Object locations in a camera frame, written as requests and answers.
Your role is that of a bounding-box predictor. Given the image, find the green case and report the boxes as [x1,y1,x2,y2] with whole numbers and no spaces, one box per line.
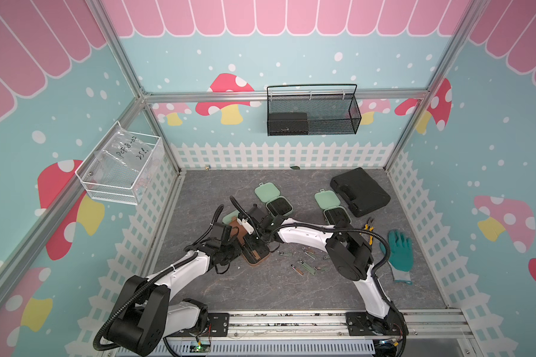
[314,189,351,225]
[255,182,293,217]
[222,210,239,225]

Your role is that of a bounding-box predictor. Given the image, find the brown case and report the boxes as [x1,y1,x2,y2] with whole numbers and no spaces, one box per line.
[229,218,270,266]

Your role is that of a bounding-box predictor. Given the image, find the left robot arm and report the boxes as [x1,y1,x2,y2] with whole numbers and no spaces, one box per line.
[92,223,241,356]

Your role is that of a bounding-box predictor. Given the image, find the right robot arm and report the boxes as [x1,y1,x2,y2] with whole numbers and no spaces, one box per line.
[232,201,409,337]

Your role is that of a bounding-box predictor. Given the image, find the brown nail clipper low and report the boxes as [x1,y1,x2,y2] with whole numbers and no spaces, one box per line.
[290,264,304,276]

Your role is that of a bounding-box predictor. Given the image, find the black plastic tool case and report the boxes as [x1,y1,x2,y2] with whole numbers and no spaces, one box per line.
[330,167,391,218]

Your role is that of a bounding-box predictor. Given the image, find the black box in basket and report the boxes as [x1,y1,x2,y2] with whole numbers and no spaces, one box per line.
[267,112,309,136]

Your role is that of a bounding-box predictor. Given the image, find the clear plastic bag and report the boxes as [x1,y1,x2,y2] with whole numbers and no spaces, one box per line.
[93,124,165,204]

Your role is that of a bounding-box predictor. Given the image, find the green work glove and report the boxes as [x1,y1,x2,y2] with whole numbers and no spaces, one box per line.
[388,230,414,285]

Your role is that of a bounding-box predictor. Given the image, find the yellow handled pliers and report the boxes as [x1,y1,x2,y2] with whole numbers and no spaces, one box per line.
[363,217,375,245]

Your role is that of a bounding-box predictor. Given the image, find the black wire wall basket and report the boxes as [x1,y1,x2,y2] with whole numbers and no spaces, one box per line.
[266,83,362,135]

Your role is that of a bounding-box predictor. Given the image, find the white wire wall basket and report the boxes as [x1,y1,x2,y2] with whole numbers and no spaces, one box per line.
[74,121,162,206]

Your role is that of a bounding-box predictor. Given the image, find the front aluminium rail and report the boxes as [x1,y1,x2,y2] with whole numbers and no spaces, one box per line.
[205,309,473,340]

